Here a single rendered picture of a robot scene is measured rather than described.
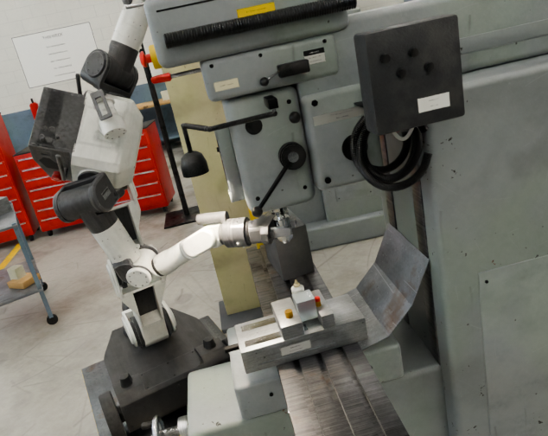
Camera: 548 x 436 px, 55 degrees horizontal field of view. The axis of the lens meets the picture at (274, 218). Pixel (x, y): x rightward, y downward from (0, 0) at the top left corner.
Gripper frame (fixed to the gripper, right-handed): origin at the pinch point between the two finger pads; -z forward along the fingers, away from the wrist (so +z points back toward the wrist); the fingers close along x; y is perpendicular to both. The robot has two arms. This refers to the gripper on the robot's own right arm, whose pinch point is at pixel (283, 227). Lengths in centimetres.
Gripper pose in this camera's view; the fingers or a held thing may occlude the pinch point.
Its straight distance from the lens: 154.0
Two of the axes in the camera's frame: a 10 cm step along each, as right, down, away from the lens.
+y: 1.9, 9.2, 3.4
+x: 2.2, -3.8, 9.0
